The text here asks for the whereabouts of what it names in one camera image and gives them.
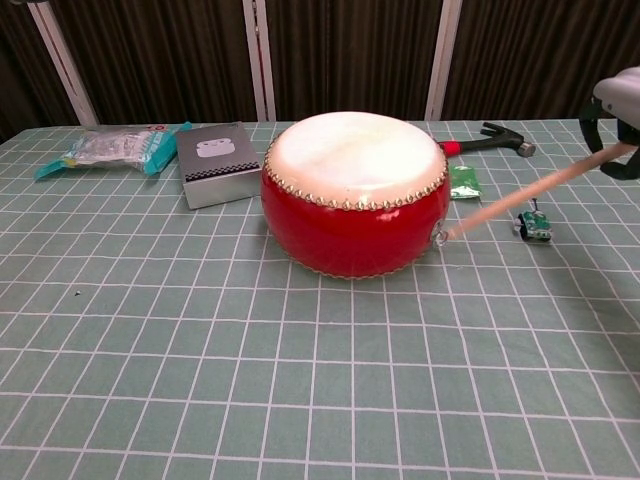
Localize wooden drumstick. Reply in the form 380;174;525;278
442;142;630;240

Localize teal clear plastic snack bag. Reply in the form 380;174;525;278
33;121;194;181

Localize black red claw hammer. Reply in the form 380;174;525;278
437;121;537;160

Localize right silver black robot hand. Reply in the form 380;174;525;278
579;67;640;181

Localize small green sachet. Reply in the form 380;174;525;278
448;163;484;201

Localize small green toy car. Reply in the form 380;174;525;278
512;198;555;246

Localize red drum with white skin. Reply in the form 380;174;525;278
259;111;450;280

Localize green checked tablecloth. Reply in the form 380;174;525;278
0;117;640;480

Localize grey earbuds box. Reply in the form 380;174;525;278
174;121;263;210

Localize white partition frame post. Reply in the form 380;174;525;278
424;0;462;121
29;0;99;126
242;0;277;123

